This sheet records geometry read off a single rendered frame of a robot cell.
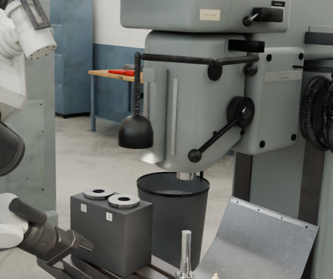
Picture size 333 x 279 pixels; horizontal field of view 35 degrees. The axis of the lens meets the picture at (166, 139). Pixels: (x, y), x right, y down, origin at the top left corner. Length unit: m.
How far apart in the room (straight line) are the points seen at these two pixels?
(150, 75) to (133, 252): 0.57
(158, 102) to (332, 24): 0.56
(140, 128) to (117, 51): 7.33
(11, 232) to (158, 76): 0.48
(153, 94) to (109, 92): 7.47
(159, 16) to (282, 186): 0.68
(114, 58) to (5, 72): 7.33
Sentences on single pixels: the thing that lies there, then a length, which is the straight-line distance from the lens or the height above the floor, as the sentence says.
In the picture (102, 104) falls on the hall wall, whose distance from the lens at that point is 8.77.
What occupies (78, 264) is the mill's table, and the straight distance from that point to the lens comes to 1.57.
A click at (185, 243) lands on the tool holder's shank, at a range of 1.31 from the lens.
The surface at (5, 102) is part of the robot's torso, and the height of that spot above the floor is 1.48.
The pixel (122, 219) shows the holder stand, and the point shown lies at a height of 1.12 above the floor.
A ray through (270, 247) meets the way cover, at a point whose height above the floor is 1.02.
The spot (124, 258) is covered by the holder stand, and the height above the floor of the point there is 1.01.
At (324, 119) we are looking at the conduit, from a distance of 1.24.
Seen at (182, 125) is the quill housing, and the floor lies 1.43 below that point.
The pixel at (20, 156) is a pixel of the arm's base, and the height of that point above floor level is 1.38.
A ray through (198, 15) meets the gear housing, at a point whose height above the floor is 1.66.
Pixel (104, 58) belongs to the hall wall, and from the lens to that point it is 8.64.
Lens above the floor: 1.66
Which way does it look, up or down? 13 degrees down
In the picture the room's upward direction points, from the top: 2 degrees clockwise
